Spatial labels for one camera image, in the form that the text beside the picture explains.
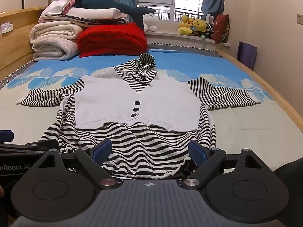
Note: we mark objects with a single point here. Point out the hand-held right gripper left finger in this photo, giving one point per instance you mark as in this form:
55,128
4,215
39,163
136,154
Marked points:
103,150

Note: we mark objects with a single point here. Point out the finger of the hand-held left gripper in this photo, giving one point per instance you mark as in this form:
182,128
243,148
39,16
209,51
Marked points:
6,136
28,150

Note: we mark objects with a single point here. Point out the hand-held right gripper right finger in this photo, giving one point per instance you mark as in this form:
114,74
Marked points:
199,154

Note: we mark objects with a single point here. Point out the striped hoodie with white vest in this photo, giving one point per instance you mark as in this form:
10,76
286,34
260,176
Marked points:
151,104

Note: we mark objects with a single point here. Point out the blue and white bed sheet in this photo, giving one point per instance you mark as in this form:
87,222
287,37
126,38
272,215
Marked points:
236,127

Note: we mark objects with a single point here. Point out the folded white quilt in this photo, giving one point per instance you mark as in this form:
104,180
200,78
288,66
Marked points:
54,40

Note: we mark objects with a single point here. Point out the tissue packet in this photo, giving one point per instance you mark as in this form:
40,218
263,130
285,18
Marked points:
6,27

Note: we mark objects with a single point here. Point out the purple box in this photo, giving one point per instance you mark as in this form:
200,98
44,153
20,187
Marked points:
247,55

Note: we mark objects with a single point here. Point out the red knitted blanket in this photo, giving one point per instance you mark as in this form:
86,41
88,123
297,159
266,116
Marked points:
113,40

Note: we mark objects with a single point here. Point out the white window sill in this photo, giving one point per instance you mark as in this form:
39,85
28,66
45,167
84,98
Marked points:
175,39

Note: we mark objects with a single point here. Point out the black and white plush toy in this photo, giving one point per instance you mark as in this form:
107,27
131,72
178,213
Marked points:
209,30

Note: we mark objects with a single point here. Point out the dark red pillow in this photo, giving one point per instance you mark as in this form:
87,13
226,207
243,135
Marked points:
221,28

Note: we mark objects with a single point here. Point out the yellow round plush toy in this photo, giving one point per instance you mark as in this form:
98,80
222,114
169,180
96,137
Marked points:
199,26

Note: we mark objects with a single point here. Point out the yellow duck plush toy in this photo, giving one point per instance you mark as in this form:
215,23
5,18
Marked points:
185,24

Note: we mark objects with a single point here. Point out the white blanket with dark trim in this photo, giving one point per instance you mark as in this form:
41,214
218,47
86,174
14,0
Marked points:
94,14

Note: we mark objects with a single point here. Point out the white round plush toy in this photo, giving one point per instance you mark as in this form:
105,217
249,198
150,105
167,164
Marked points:
151,22

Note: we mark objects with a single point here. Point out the pink cloth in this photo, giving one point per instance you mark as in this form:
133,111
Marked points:
69,3

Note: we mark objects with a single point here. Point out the dark teal shark plush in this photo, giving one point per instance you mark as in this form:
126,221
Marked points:
94,3

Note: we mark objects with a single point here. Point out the wooden bed frame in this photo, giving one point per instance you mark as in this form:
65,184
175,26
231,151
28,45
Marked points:
14,49

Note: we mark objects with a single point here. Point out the wall socket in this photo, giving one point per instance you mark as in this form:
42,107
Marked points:
300,19

